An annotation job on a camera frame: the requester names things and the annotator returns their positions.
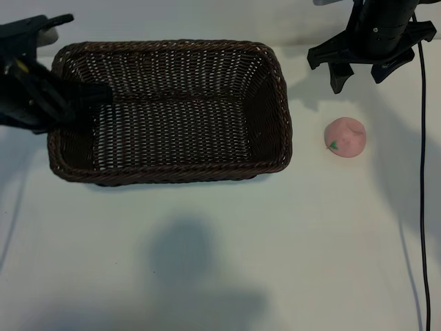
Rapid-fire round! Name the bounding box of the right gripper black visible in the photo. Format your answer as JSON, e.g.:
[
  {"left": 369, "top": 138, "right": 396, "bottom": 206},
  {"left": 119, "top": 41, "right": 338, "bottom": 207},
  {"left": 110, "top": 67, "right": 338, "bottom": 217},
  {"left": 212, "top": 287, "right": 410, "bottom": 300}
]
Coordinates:
[{"left": 307, "top": 0, "right": 438, "bottom": 94}]

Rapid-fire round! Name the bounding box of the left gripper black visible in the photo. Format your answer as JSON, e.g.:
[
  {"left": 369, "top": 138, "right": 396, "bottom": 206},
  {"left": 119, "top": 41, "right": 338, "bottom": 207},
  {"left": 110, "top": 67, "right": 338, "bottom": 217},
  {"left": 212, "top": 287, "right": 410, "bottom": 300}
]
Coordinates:
[{"left": 0, "top": 14, "right": 113, "bottom": 135}]

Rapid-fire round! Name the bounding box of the pink toy peach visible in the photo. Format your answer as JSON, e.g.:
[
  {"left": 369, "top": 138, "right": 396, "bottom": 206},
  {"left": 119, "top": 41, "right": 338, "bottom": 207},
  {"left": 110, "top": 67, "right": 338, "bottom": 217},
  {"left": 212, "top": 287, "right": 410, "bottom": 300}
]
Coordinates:
[{"left": 323, "top": 117, "right": 367, "bottom": 159}]

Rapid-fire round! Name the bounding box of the dark brown wicker basket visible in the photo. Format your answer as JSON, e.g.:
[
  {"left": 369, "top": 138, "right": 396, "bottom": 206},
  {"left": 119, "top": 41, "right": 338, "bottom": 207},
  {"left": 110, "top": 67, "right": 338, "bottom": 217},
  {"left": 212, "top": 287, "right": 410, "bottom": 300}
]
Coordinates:
[{"left": 47, "top": 39, "right": 294, "bottom": 188}]

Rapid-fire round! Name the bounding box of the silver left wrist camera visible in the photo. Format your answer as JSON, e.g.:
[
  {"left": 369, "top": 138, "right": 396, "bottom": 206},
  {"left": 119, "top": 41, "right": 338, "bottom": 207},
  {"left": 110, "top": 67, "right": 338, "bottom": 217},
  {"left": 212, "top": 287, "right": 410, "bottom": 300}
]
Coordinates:
[{"left": 37, "top": 26, "right": 61, "bottom": 48}]

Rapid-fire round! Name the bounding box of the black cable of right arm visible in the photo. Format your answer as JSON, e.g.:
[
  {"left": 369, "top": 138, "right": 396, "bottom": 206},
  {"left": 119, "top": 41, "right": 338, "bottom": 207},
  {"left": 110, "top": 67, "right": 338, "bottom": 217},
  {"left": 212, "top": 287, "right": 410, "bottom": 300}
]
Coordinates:
[{"left": 411, "top": 12, "right": 432, "bottom": 331}]

